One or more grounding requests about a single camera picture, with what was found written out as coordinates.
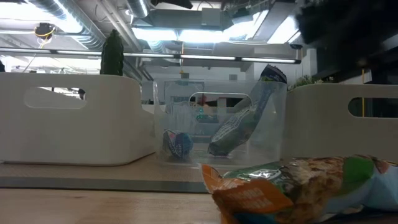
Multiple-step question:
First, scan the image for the strip light bar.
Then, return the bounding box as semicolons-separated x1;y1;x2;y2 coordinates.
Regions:
0;47;302;65

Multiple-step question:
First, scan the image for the bushy green potted plant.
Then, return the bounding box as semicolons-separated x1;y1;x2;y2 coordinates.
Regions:
287;74;326;91

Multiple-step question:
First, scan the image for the green cactus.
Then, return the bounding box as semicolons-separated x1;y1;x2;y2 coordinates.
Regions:
99;29;125;77

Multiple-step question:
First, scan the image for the blue granola bar wrapper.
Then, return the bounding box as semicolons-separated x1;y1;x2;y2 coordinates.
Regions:
162;129;194;160

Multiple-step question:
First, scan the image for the silver ventilation duct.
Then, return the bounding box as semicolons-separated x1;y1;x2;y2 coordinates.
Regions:
27;0;106;50

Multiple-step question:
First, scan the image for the white plastic bin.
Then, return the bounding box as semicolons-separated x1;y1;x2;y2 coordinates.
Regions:
0;72;156;166

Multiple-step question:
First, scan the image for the blue green granola bar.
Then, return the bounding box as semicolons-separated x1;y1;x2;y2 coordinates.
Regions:
207;64;288;157

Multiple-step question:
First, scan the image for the black yellow cable reel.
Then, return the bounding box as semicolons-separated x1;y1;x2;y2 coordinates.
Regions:
33;22;57;41

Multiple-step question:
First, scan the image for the clear plastic bin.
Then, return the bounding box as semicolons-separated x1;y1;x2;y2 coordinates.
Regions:
152;79;289;166

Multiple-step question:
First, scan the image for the mat with black border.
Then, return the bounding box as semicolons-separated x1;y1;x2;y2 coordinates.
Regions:
0;154;209;194

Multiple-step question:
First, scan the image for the orange green granola bar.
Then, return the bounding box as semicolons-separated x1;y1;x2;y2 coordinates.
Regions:
201;154;398;224

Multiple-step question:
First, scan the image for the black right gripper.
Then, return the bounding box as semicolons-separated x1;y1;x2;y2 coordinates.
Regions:
295;0;398;44

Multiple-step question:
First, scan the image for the grey plastic bin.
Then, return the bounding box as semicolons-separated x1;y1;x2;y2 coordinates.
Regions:
281;83;398;164

